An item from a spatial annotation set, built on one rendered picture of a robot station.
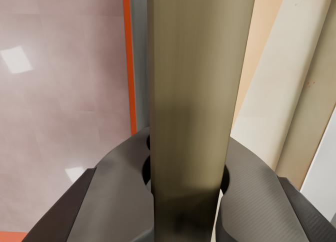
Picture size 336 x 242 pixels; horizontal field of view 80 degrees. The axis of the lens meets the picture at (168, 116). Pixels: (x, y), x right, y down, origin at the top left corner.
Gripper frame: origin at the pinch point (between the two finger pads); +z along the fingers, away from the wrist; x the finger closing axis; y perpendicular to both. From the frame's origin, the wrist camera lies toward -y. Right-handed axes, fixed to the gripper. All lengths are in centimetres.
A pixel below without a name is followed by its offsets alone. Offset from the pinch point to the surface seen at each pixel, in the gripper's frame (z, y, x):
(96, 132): 4.7, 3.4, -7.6
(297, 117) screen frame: 4.5, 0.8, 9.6
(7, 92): 4.7, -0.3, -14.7
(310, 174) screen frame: 1.2, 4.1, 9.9
